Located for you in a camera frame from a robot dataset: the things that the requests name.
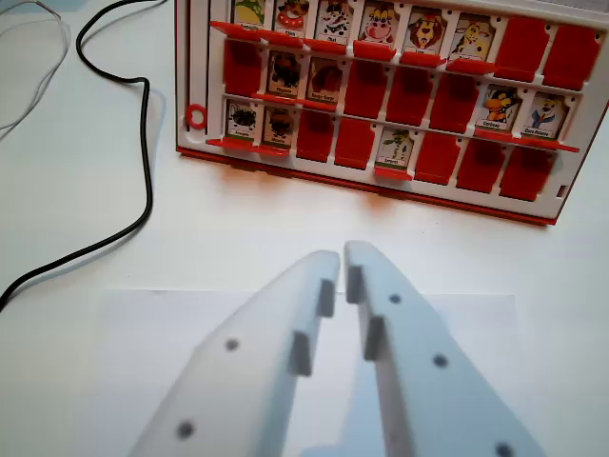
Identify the red and white game board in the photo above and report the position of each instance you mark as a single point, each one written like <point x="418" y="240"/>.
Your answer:
<point x="361" y="90"/>

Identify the white paper sheet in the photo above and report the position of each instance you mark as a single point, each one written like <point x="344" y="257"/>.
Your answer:
<point x="143" y="333"/>

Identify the red flap of Rouge-gorge card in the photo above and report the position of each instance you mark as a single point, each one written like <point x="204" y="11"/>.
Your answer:
<point x="320" y="105"/>

